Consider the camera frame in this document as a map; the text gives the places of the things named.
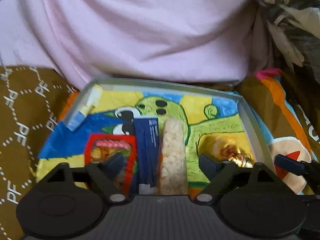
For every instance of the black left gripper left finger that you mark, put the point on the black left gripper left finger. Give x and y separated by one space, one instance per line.
69 202

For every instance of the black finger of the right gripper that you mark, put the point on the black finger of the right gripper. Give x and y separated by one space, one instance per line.
309 171

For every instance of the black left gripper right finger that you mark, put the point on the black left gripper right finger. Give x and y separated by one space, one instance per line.
251 201

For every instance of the gold snack packet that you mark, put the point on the gold snack packet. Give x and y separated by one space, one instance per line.
212 145

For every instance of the puffed rice bar pack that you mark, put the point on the puffed rice bar pack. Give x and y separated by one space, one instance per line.
172 175

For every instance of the colourful cartoon bed sheet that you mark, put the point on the colourful cartoon bed sheet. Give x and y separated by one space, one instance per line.
285 128

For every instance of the dark dried fruit packet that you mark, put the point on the dark dried fruit packet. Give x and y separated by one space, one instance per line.
229 151

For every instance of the red snack packet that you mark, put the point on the red snack packet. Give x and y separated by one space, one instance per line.
116 156

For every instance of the colourful drawing paper liner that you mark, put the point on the colourful drawing paper liner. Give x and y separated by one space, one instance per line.
153 140

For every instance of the dark blue sachet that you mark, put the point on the dark blue sachet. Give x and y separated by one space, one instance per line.
147 139

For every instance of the folded paper corner tape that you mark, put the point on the folded paper corner tape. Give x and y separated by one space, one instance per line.
86 101

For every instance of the brown patterned PF blanket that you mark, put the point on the brown patterned PF blanket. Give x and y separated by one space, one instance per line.
32 103

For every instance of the plastic wrapped patterned bedding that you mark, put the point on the plastic wrapped patterned bedding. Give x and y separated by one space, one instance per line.
294 28

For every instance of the pink hanging cloth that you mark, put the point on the pink hanging cloth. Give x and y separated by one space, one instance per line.
187 41

